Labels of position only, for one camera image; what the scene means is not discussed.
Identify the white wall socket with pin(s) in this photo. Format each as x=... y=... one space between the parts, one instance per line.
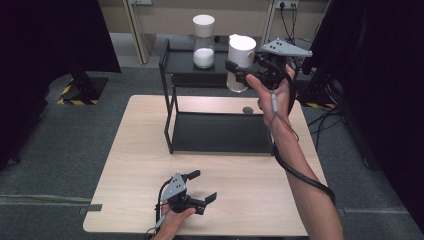
x=286 y=4

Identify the person's left hand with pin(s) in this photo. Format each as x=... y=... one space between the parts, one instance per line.
x=171 y=223

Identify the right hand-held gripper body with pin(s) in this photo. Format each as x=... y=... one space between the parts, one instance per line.
x=270 y=70

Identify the black curtain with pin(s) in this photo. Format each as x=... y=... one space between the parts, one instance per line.
x=376 y=100
x=40 y=66

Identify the person's right hand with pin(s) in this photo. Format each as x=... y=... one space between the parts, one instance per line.
x=281 y=100

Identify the grey round table grommet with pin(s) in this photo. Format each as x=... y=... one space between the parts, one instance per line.
x=247 y=110

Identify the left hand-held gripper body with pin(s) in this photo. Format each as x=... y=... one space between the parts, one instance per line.
x=175 y=190

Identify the glass shaker with white granules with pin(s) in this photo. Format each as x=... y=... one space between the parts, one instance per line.
x=203 y=56

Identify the glass shaker with yellow tab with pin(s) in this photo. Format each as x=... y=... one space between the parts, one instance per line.
x=241 y=50

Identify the black stand base striped tape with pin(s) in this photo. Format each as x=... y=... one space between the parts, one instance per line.
x=83 y=90
x=316 y=96

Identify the black metal shelf rack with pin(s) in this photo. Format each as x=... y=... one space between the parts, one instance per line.
x=216 y=133

